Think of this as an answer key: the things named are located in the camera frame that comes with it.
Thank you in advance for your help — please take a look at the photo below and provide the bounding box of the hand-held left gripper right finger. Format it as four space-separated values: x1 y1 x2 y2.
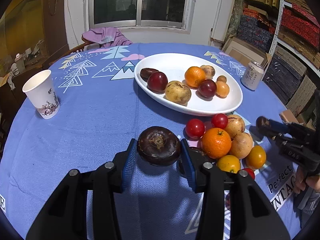
180 138 290 240

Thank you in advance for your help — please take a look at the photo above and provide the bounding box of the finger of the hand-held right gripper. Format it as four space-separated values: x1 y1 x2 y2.
264 129 305 147
265 119 320 145

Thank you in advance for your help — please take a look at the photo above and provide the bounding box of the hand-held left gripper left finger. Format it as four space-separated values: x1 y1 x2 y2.
26 138 138 240

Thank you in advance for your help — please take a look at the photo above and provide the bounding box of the small dark brown water chestnut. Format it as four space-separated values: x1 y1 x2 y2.
255 116 269 130

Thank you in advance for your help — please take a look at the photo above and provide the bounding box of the yellow cherry tomato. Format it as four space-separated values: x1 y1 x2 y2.
245 145 267 170
216 154 241 174

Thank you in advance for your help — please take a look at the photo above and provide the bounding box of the red cherry tomato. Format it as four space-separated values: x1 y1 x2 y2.
185 119 206 140
211 113 229 130
237 168 255 180

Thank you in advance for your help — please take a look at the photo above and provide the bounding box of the orange mandarin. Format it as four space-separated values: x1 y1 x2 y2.
184 66 206 88
201 127 232 159

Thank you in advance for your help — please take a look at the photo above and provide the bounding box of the large pale tan pear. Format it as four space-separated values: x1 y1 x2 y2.
229 132 254 160

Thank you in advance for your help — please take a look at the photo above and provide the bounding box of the tan dimpled round fruit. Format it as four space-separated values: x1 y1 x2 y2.
165 80 192 105

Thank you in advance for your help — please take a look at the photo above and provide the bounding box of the dark red plum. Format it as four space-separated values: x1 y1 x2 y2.
147 71 169 94
198 79 217 98

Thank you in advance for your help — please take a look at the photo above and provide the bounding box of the tan dark-spotted round fruit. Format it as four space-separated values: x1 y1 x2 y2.
200 65 216 79

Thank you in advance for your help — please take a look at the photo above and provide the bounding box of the white oval plate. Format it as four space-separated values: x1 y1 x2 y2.
134 53 243 117

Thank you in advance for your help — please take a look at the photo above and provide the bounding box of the person's right forearm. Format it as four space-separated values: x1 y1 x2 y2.
299 187 320 220

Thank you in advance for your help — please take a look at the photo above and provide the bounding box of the person's right hand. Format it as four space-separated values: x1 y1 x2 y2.
294 167 320 195

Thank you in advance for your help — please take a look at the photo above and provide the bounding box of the tan speckled round fruit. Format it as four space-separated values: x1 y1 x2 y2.
223 114 246 139

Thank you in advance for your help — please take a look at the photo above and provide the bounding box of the stack of dark embossed boxes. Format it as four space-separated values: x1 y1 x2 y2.
262 46 307 105

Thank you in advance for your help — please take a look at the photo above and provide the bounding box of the blue printed tablecloth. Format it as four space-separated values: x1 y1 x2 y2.
0 42 304 240

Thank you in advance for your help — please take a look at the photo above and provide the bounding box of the white drink can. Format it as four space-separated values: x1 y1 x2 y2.
241 60 265 91

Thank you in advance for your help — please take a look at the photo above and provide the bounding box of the stack of brown woven boxes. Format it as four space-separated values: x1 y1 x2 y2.
276 26 320 68

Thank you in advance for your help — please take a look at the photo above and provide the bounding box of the stack of blue patterned boxes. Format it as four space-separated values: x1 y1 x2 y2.
236 14 274 53

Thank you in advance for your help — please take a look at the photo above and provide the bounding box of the white metal shelf rack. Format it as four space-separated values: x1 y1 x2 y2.
267 0 320 70

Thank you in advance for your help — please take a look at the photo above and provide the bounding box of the stack of red patterned boxes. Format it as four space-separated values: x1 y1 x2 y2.
280 4 320 45

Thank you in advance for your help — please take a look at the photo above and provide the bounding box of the white floral paper cup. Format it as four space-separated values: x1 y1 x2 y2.
22 69 60 120

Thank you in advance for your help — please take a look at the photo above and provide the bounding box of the orange patterned box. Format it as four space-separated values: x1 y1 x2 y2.
242 8 265 18

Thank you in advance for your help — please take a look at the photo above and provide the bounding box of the green marbled panel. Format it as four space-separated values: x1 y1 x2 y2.
226 0 244 39

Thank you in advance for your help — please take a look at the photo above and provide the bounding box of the white leaning board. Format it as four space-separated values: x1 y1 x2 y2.
210 0 237 42

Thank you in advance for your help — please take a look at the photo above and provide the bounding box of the wooden chair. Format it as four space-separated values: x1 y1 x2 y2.
49 35 105 67

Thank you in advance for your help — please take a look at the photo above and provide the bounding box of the purple jacket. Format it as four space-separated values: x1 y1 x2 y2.
82 27 134 47

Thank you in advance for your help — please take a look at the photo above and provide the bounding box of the sliding glass window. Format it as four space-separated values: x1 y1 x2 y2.
84 0 198 34

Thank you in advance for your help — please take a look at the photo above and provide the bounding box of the wooden glass cabinet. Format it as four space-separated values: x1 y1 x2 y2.
0 0 69 85

